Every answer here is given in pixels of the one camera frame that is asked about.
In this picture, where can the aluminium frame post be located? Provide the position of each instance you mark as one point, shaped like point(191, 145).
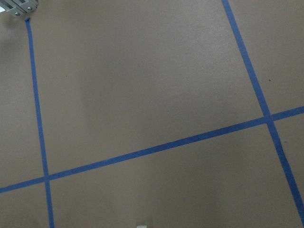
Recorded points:
point(18, 7)

